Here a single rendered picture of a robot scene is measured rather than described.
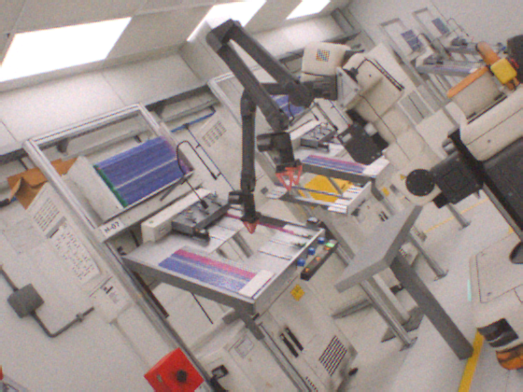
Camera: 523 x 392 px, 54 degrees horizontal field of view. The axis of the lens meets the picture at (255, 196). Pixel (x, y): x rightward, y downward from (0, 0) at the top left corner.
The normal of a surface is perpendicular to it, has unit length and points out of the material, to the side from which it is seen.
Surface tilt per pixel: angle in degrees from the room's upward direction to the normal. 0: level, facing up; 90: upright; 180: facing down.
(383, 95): 90
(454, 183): 90
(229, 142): 90
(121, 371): 89
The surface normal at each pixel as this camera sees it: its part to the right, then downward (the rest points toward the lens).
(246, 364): 0.61, -0.48
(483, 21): -0.51, 0.37
